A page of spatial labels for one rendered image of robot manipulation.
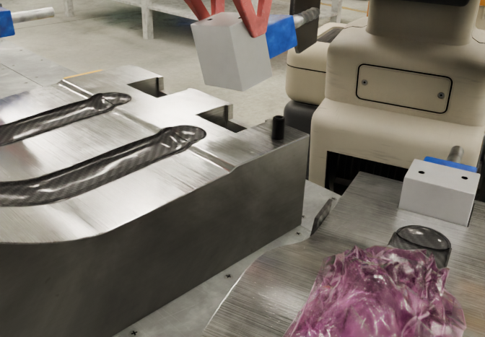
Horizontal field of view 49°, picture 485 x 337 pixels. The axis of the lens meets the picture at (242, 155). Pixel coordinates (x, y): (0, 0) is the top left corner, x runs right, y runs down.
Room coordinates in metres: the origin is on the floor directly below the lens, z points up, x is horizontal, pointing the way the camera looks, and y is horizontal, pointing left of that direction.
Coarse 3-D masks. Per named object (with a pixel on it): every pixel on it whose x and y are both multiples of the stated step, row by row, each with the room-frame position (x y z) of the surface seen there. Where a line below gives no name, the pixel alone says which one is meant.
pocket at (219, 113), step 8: (232, 104) 0.47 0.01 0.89; (208, 112) 0.45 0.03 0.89; (216, 112) 0.46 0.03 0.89; (224, 112) 0.46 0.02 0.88; (232, 112) 0.47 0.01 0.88; (208, 120) 0.45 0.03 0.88; (216, 120) 0.46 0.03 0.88; (224, 120) 0.46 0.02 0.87; (232, 120) 0.46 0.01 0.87; (232, 128) 0.46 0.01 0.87; (240, 128) 0.45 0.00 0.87
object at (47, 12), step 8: (0, 8) 0.58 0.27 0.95; (48, 8) 0.62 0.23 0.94; (0, 16) 0.57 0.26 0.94; (8, 16) 0.57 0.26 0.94; (16, 16) 0.59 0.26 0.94; (24, 16) 0.60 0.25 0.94; (32, 16) 0.61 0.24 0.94; (40, 16) 0.61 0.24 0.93; (48, 16) 0.62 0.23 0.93; (0, 24) 0.56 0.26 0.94; (8, 24) 0.57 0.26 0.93; (0, 32) 0.56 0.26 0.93; (8, 32) 0.57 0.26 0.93
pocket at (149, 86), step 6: (156, 78) 0.54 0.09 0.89; (162, 78) 0.54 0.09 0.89; (126, 84) 0.51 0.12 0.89; (132, 84) 0.52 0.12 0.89; (138, 84) 0.52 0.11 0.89; (144, 84) 0.53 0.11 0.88; (150, 84) 0.53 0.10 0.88; (156, 84) 0.54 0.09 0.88; (162, 84) 0.54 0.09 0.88; (144, 90) 0.53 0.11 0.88; (150, 90) 0.53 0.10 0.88; (156, 90) 0.54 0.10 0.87; (162, 90) 0.54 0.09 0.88; (156, 96) 0.54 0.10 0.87; (162, 96) 0.53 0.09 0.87
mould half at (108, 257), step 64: (64, 128) 0.41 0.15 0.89; (128, 128) 0.41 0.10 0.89; (256, 128) 0.41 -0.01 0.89; (128, 192) 0.31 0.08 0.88; (192, 192) 0.31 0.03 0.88; (256, 192) 0.36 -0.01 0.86; (0, 256) 0.22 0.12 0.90; (64, 256) 0.24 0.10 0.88; (128, 256) 0.27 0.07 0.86; (192, 256) 0.31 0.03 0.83; (0, 320) 0.21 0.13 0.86; (64, 320) 0.24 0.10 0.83; (128, 320) 0.27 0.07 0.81
